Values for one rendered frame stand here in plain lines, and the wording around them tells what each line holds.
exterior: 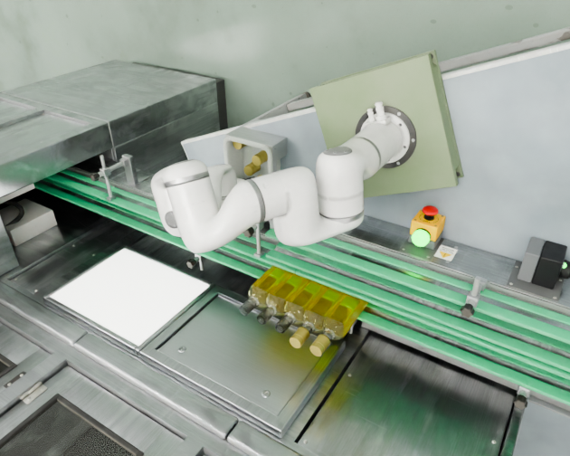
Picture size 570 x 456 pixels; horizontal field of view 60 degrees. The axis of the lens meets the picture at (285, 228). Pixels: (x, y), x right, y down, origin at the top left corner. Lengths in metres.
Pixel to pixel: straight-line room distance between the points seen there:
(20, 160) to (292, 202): 1.15
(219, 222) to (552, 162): 0.75
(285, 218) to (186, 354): 0.61
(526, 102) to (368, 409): 0.81
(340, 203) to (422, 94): 0.35
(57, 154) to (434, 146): 1.30
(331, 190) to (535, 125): 0.49
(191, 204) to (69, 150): 1.09
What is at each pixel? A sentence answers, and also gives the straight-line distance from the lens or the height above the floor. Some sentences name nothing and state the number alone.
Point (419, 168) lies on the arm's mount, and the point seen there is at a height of 0.82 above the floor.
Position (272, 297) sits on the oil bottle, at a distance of 1.33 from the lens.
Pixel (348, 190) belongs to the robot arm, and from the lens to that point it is 0.98.
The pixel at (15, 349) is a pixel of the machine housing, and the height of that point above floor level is 1.48.
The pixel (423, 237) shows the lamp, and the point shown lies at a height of 0.85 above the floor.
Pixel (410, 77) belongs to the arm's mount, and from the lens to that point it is 1.20.
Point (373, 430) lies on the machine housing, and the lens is 1.30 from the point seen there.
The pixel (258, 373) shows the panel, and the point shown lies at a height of 1.20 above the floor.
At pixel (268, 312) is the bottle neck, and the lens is 1.31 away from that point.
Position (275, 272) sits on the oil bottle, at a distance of 1.41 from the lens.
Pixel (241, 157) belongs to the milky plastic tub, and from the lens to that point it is 1.57.
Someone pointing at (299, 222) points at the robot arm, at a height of 1.22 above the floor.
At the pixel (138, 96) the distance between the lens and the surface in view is 2.29.
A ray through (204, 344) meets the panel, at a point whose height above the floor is 1.20.
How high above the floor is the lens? 1.90
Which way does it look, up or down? 45 degrees down
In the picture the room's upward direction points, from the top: 131 degrees counter-clockwise
